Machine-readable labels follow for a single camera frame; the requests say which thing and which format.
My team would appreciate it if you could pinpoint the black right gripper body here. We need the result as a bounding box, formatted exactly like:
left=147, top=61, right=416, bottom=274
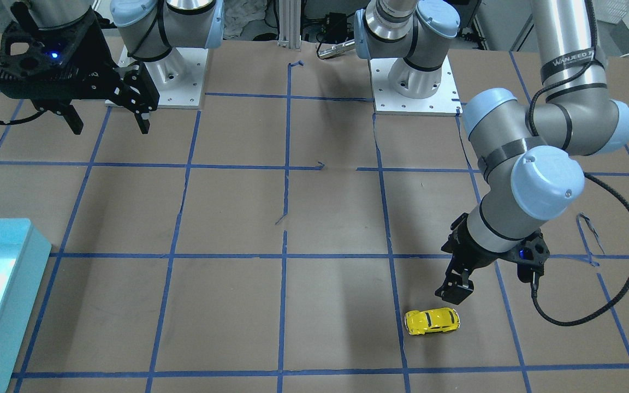
left=0, top=8, right=159, bottom=114

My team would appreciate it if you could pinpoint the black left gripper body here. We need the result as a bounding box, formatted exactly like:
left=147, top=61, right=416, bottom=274
left=441, top=212, right=551, bottom=284

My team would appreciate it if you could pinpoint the yellow beetle toy car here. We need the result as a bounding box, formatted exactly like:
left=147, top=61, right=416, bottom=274
left=404, top=307, right=461, bottom=335

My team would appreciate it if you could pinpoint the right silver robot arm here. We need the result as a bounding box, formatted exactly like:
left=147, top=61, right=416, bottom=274
left=0, top=1, right=224, bottom=134

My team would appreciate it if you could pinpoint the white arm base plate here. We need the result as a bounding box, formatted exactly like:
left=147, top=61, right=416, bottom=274
left=369, top=57, right=462, bottom=116
left=145, top=47, right=210, bottom=109

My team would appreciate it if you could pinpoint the aluminium frame post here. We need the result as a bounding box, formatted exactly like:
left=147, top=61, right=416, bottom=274
left=277, top=0, right=302, bottom=51

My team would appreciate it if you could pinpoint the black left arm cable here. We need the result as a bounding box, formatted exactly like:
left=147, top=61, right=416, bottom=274
left=528, top=0, right=629, bottom=328

